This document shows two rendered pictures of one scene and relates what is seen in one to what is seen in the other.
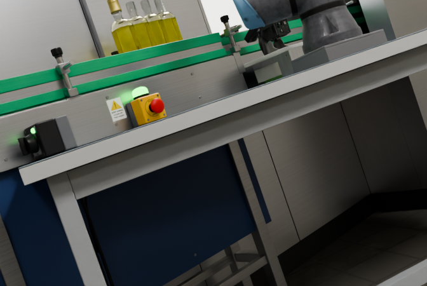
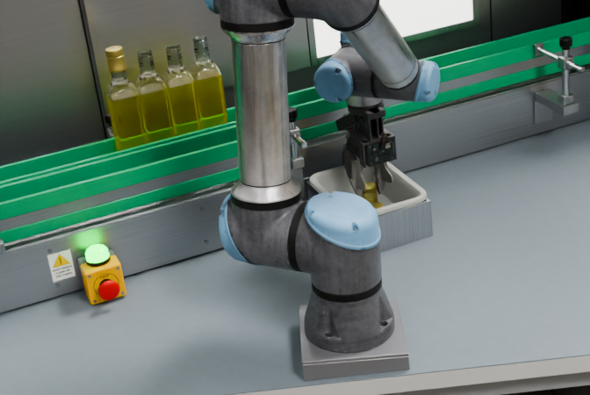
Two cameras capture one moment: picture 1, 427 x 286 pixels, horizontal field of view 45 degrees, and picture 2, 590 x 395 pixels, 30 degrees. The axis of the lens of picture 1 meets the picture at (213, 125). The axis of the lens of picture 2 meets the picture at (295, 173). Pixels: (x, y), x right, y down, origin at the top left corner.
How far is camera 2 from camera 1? 1.37 m
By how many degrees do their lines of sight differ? 30
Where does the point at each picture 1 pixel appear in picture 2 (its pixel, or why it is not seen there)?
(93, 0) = (100, 12)
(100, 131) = (31, 295)
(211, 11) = not seen: hidden behind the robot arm
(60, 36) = (37, 66)
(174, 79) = (167, 219)
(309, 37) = (307, 318)
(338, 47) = (324, 367)
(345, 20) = (356, 325)
